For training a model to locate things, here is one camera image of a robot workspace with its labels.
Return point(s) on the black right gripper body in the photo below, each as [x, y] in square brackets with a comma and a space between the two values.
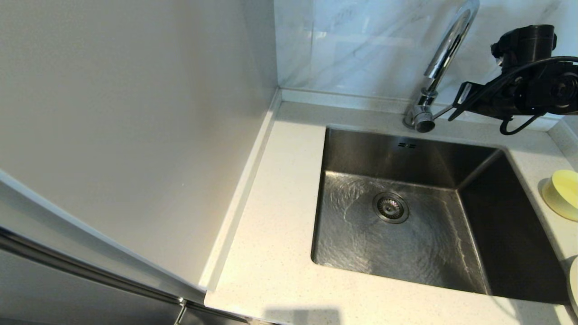
[492, 101]

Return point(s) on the chrome gooseneck faucet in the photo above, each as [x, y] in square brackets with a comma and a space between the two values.
[447, 45]

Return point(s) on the yellow bowl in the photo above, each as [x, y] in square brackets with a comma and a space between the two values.
[562, 194]

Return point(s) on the white plate edge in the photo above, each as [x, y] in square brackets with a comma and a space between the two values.
[574, 284]

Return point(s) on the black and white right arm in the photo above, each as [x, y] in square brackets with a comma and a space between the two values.
[542, 67]

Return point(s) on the stainless steel sink basin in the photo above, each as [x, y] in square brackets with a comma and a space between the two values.
[429, 262]

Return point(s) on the round metal drain strainer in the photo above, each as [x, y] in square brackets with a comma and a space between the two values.
[391, 208]

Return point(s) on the white appliance side panel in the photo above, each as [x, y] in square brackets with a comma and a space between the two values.
[113, 113]

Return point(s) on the stainless steel appliance door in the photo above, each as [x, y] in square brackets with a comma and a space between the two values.
[67, 298]

